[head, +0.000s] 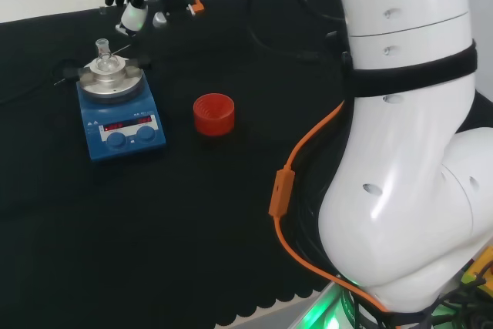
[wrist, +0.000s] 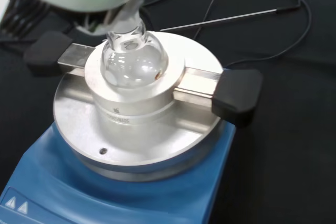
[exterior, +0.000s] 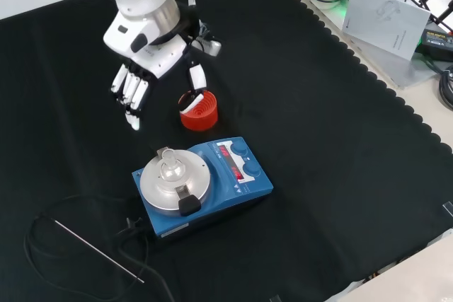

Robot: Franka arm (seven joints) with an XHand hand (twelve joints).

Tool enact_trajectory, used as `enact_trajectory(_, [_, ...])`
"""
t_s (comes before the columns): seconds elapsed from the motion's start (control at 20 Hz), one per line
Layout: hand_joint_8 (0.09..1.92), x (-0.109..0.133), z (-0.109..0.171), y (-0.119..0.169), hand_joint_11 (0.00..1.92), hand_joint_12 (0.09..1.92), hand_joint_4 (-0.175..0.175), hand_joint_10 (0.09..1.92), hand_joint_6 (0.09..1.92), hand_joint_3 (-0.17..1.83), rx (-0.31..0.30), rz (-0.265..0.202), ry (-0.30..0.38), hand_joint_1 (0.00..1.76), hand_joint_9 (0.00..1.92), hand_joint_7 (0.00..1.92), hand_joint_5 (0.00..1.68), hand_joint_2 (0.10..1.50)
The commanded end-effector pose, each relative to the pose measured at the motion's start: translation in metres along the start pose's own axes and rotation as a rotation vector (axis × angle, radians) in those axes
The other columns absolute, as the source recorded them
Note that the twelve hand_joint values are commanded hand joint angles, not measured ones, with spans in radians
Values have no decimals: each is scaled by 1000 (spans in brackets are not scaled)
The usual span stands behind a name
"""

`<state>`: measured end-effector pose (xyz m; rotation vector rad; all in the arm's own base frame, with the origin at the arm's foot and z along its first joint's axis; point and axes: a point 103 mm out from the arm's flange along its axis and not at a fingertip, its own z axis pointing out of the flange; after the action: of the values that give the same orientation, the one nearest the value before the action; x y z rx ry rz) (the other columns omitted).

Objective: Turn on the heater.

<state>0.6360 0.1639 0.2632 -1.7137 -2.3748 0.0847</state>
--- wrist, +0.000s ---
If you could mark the black bench cloth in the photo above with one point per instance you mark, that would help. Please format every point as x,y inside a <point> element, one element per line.
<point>288,155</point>

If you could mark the clear round-bottom flask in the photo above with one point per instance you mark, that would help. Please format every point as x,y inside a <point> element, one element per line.
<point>134,69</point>

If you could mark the steel temperature probe rod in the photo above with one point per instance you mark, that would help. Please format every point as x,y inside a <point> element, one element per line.
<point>218,20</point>

